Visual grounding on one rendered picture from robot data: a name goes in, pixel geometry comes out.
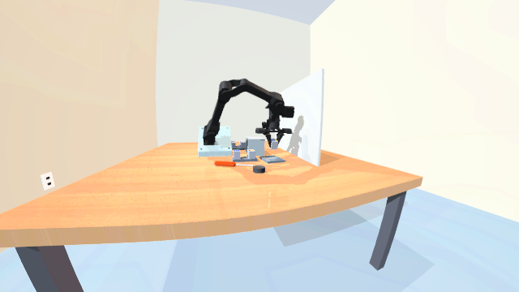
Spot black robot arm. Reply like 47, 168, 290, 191
203, 79, 294, 145

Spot dark grey short cylinder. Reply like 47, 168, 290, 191
253, 165, 265, 174

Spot orange-handled screwdriver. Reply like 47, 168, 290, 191
214, 161, 253, 167

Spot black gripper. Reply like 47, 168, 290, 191
255, 117, 293, 148

